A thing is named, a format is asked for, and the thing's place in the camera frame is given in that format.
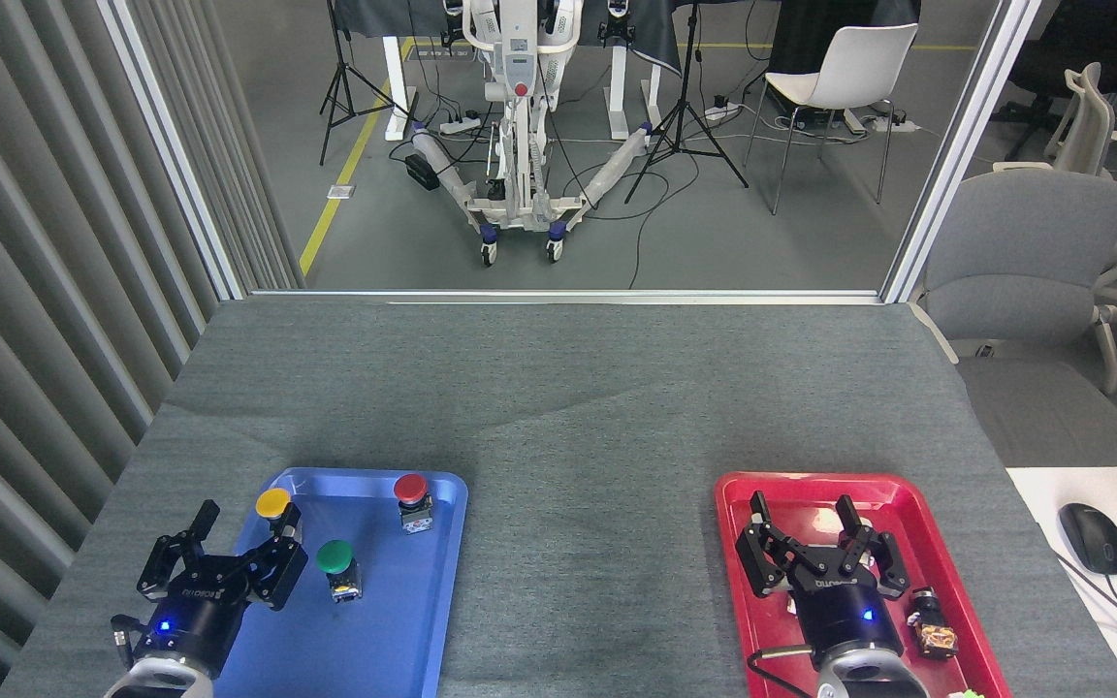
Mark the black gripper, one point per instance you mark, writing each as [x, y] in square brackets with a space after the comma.
[195, 620]
[845, 616]

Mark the green push button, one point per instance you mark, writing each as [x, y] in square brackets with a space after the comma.
[335, 556]

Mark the yellow push button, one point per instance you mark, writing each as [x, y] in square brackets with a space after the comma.
[272, 501]

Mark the red push button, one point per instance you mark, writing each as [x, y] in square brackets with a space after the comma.
[410, 487]

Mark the red plastic tray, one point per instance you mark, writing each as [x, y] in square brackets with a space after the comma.
[929, 551]

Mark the blue plastic tray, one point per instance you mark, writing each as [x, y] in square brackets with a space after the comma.
[384, 620]

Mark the white desk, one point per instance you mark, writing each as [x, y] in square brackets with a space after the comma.
[1043, 494]

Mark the black computer mouse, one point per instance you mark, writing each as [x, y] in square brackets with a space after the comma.
[1092, 538]

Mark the grey office chair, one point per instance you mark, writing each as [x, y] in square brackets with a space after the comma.
[1024, 252]

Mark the silver floor socket plate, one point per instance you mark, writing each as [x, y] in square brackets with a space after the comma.
[340, 192]

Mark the black power adapter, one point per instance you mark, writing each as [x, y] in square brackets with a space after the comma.
[421, 172]

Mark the white power strip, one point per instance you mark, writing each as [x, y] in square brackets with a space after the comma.
[459, 125]
[893, 123]
[721, 111]

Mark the black tripod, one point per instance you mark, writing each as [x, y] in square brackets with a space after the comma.
[683, 116]
[340, 73]

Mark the white plastic chair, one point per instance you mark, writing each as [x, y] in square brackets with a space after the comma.
[854, 63]

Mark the white table leg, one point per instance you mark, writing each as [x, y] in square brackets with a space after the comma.
[619, 92]
[394, 87]

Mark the white office chair with headrest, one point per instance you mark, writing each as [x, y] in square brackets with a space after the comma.
[1087, 121]

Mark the white wheeled stand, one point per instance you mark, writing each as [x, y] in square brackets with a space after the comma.
[520, 87]

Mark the black office chair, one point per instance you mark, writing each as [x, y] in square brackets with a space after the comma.
[1072, 44]

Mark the black switch with white base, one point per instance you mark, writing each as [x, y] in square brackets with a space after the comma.
[866, 533]

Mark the black switch with orange base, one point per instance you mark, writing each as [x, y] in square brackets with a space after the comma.
[935, 635]

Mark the silver frame rail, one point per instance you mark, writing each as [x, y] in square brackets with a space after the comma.
[568, 295]

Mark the silver frame post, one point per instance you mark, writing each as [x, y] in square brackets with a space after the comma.
[956, 155]
[171, 155]

